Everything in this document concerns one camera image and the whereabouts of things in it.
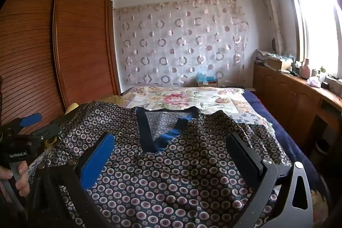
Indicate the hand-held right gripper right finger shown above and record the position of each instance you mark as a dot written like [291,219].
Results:
[244,161]

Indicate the cardboard box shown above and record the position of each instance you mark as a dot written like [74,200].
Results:
[278,63]

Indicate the pale pink pouch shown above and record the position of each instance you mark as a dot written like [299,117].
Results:
[314,83]

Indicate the wooden-framed window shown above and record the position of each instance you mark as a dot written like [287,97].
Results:
[318,22]

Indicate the floral patchwork quilt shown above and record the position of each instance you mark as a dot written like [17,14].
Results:
[173,99]

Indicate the person's left hand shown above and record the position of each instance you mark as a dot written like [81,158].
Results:
[22,180]

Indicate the pink bottle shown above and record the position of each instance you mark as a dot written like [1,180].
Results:
[304,70]

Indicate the blue bag by wall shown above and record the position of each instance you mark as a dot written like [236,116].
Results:
[207,79]

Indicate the wooden slatted wardrobe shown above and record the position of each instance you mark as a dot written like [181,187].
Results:
[80,43]

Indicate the stack of papers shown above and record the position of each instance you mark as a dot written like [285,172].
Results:
[261,57]

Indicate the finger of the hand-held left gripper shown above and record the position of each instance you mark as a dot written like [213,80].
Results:
[49,129]
[30,119]

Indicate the white wrapped pipe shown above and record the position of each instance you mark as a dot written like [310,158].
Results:
[271,9]

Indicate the navy blue bed sheet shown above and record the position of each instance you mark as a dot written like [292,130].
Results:
[283,134]

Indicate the brown fuzzy pillow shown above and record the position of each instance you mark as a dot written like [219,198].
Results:
[113,99]

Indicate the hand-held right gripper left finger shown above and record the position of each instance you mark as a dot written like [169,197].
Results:
[97,161]

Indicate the circle-patterned wall curtain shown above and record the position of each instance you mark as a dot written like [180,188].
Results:
[173,43]

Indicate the green-capped bottle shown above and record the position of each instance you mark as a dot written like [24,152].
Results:
[322,75]

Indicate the wooden sideboard cabinet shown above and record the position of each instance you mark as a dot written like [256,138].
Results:
[288,99]

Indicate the navy circle-print garment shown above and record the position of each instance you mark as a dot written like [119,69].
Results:
[160,177]

